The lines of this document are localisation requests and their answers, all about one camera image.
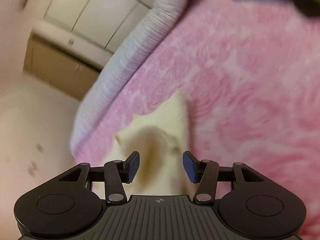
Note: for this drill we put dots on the cream wardrobe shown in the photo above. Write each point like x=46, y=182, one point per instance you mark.
x=90, y=29

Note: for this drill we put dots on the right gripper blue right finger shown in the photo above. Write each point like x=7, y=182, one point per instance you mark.
x=204, y=174

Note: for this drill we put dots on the cream striped knit sweater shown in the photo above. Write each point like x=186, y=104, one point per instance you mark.
x=160, y=137

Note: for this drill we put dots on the pink rose bed blanket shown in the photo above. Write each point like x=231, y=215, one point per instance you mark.
x=249, y=72

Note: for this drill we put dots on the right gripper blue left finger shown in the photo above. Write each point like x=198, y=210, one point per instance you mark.
x=117, y=173

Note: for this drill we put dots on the black garment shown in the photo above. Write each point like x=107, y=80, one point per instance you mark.
x=308, y=8

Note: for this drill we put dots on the brown wooden door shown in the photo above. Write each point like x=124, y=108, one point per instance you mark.
x=62, y=70

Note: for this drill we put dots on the lavender striped quilt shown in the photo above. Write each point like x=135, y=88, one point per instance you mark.
x=146, y=36

